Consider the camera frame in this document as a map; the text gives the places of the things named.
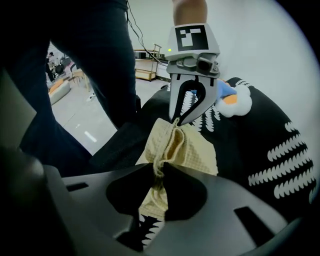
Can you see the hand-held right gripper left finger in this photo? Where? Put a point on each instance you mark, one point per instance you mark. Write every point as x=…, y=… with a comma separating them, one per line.
x=85, y=215

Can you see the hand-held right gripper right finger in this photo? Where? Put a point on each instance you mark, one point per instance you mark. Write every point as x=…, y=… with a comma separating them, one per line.
x=212, y=235

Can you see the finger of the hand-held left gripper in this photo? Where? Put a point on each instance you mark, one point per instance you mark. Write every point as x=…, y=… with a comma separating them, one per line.
x=208, y=97
x=175, y=97

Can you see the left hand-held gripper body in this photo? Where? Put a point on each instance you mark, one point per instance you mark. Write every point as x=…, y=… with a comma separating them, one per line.
x=192, y=57

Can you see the yellow waffle shorts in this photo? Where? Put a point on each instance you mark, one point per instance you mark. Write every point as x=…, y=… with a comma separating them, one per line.
x=197, y=152

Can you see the person's left forearm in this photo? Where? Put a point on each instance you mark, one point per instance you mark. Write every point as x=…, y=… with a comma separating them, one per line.
x=190, y=12

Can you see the white blue orange plush toy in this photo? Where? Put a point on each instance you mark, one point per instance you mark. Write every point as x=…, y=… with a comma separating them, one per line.
x=240, y=105

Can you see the wooden shelf trolley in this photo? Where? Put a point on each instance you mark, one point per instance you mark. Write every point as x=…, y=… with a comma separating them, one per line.
x=147, y=67

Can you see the black white-patterned blanket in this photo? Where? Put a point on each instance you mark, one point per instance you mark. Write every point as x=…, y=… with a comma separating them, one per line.
x=237, y=142

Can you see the person's dark trousers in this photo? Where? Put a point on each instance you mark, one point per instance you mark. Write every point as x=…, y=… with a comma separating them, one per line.
x=100, y=55

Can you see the wooden chair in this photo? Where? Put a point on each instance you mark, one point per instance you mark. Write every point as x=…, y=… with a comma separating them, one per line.
x=79, y=76

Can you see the pale sofa with orange cushion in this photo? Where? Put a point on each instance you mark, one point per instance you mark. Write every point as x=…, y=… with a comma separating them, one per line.
x=58, y=92

